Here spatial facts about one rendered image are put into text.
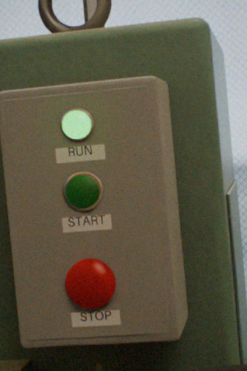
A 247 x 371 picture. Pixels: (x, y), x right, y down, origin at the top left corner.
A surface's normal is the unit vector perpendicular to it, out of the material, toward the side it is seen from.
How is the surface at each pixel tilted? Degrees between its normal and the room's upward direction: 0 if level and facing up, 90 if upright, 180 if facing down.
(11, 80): 90
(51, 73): 90
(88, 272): 81
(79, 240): 90
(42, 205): 90
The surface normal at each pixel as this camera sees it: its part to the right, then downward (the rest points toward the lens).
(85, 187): -0.13, 0.02
